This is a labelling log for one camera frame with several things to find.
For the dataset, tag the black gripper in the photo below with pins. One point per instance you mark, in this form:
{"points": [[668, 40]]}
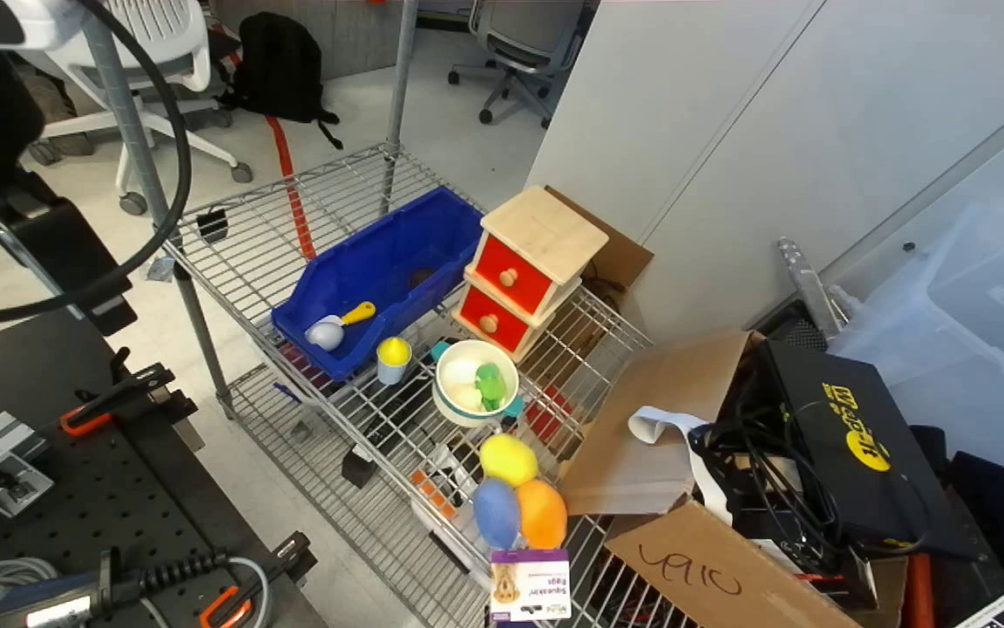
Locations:
{"points": [[49, 237]]}

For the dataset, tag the yellow plush ball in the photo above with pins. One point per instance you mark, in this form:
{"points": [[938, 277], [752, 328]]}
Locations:
{"points": [[506, 459]]}

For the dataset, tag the orange plush ball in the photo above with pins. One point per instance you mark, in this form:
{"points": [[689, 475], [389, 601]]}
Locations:
{"points": [[545, 514]]}

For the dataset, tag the purple white product tag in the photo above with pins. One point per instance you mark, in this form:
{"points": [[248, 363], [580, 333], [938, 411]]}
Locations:
{"points": [[532, 586]]}

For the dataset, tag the white plush piece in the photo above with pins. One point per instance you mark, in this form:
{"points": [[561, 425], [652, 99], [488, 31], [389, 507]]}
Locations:
{"points": [[465, 395]]}

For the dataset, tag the green plush toy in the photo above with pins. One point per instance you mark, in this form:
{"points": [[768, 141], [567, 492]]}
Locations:
{"points": [[488, 385]]}

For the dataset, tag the wooden box red drawers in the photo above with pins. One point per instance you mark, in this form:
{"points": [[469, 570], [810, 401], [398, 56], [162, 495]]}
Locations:
{"points": [[540, 233]]}

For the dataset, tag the open brown cardboard box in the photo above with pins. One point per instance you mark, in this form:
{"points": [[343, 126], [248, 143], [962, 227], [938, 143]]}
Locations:
{"points": [[662, 379]]}

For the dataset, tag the orange black bar clamp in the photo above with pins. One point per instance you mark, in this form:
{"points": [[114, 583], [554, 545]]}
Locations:
{"points": [[118, 401]]}

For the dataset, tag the small black clip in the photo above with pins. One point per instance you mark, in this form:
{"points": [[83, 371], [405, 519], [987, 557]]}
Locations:
{"points": [[212, 225]]}

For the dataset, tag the white yellow brush toy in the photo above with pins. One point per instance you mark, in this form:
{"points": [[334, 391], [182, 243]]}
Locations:
{"points": [[326, 333]]}

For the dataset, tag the blue plastic bin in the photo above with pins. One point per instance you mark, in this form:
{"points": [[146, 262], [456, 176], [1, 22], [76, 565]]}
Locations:
{"points": [[383, 262]]}

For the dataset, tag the yellow capped small toy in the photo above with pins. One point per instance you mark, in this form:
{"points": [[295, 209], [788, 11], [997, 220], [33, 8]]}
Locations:
{"points": [[395, 355]]}

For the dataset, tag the small black block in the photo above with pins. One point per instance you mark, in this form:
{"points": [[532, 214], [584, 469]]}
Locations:
{"points": [[361, 464]]}

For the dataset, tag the black backpack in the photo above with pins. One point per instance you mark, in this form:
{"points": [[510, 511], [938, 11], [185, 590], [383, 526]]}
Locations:
{"points": [[281, 63]]}

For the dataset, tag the white bowl teal rim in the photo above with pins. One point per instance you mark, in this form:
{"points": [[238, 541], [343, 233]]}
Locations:
{"points": [[453, 368]]}

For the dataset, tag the orange white printed packet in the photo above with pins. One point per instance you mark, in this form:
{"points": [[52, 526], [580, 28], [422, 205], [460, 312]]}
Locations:
{"points": [[438, 491]]}

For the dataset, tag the red object below shelf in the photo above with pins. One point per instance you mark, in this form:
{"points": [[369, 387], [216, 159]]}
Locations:
{"points": [[545, 416]]}

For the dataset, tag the grey office chair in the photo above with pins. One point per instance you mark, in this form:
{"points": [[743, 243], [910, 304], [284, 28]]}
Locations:
{"points": [[520, 55]]}

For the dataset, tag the flat brown cardboard sheet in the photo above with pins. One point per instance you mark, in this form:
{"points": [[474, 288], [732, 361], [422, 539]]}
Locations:
{"points": [[626, 262]]}

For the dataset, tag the cardboard flap with writing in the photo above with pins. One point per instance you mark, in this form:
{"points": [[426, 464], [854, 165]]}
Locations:
{"points": [[697, 570]]}

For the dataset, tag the black case yellow logo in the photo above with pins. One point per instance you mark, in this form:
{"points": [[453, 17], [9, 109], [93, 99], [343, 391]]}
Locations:
{"points": [[853, 406]]}

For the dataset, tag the clear plastic storage bin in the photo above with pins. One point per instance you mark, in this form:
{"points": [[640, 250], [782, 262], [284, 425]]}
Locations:
{"points": [[991, 316]]}

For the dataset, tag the black fabric bag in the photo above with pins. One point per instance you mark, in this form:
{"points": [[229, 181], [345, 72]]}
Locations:
{"points": [[1001, 511]]}

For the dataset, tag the grey metal shelf bracket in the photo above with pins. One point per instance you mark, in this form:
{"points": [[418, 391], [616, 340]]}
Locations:
{"points": [[817, 291]]}

